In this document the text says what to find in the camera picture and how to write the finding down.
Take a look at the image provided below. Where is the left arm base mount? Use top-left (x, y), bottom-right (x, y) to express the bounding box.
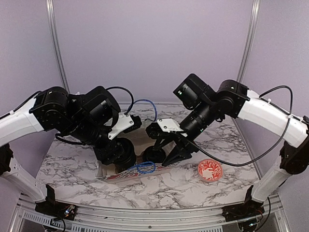
top-left (35, 184), bottom-right (77, 220)

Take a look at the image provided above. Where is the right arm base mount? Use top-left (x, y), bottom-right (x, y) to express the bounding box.
top-left (222, 185), bottom-right (265, 222)

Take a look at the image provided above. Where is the red floral bowl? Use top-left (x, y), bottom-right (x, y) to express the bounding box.
top-left (197, 159), bottom-right (223, 182)

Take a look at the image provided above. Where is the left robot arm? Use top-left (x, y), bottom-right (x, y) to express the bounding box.
top-left (0, 86), bottom-right (141, 215)

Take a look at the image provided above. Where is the left aluminium frame post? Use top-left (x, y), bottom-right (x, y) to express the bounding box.
top-left (46, 0), bottom-right (70, 92)

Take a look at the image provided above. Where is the aluminium front rail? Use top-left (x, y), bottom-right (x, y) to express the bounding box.
top-left (8, 194), bottom-right (291, 232)

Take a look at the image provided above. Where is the checkered paper takeout bag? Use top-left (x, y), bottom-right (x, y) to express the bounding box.
top-left (95, 98), bottom-right (184, 182)

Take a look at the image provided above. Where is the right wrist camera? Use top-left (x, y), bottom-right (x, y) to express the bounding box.
top-left (146, 118), bottom-right (187, 139)

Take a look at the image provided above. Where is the black paper coffee cup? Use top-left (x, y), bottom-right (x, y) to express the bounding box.
top-left (142, 146), bottom-right (167, 165)

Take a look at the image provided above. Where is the aluminium frame post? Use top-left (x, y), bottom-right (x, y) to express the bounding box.
top-left (46, 0), bottom-right (70, 92)
top-left (237, 0), bottom-right (261, 82)

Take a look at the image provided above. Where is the right aluminium frame post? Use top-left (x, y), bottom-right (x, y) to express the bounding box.
top-left (237, 0), bottom-right (261, 82)

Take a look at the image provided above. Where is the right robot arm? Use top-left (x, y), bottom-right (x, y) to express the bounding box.
top-left (147, 74), bottom-right (309, 217)

